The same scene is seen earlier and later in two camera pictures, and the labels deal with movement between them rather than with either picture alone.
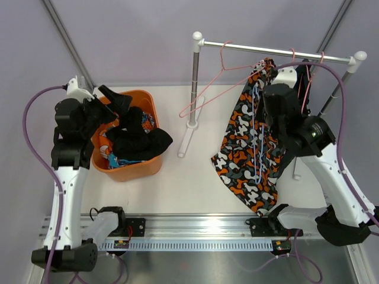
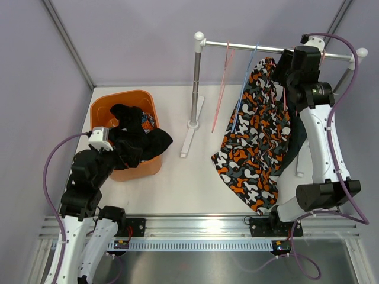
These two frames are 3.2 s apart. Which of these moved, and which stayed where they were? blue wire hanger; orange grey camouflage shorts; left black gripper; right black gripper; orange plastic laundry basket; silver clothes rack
Moved: left black gripper; right black gripper; blue wire hanger
Stayed: orange grey camouflage shorts; silver clothes rack; orange plastic laundry basket
